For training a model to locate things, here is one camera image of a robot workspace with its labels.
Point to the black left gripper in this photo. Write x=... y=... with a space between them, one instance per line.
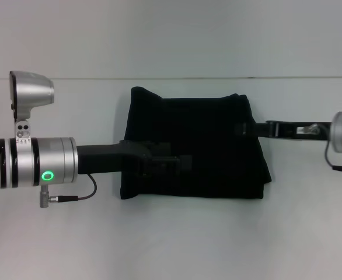
x=112 y=159

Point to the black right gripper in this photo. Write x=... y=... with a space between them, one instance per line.
x=290 y=129

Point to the black shirt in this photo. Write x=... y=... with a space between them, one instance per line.
x=200 y=128

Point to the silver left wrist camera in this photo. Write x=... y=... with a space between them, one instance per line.
x=28 y=96

